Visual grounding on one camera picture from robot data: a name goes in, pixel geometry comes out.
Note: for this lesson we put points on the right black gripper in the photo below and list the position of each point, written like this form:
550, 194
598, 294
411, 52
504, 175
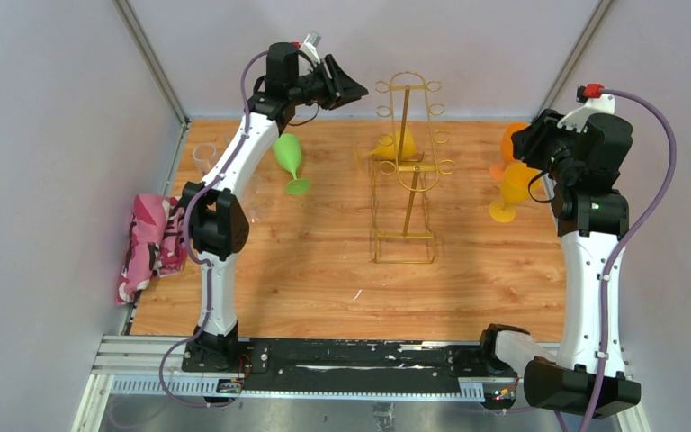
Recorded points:
528, 142

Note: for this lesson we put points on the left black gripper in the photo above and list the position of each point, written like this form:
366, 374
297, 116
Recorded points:
338, 89

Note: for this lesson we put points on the orange plastic glass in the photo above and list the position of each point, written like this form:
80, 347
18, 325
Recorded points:
497, 169

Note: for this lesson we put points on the yellow plastic glass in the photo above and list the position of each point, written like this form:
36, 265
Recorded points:
387, 147
514, 189

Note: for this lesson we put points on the green plastic glass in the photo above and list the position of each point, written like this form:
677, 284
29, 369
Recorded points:
288, 154

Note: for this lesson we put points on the clear wine glass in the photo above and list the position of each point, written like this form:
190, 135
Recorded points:
255, 201
205, 157

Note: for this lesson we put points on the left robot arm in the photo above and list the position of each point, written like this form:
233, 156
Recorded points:
216, 227

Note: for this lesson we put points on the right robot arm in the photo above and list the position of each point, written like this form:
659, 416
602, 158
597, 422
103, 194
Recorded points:
587, 374

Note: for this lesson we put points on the gold wine glass rack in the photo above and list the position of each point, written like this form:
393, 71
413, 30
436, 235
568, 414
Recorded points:
409, 106

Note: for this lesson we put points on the pink object beside table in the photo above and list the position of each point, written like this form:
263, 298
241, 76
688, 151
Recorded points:
155, 247

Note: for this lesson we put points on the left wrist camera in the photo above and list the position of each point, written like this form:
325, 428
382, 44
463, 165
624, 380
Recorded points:
308, 47

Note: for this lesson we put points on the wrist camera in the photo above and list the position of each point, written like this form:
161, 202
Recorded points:
308, 47
592, 100

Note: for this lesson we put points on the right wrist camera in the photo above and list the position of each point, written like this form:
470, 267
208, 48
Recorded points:
592, 100

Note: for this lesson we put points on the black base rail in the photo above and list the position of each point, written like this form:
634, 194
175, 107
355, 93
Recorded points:
382, 370

